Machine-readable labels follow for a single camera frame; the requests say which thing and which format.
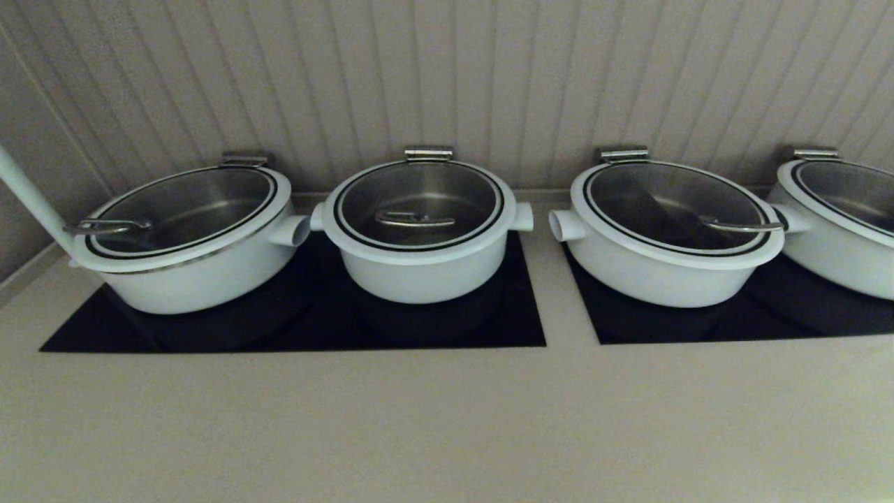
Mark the white round cooking pot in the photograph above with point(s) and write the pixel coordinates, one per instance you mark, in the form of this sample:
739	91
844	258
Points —
838	265
195	279
419	276
649	279

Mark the black glass induction cooktop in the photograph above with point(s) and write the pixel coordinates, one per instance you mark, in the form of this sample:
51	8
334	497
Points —
517	321
768	314

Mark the white slanted pole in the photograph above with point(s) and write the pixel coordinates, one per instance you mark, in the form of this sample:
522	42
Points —
28	192

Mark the glass lid with white rim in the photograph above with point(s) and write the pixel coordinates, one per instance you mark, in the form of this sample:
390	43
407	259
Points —
852	188
663	195
419	195
188	202

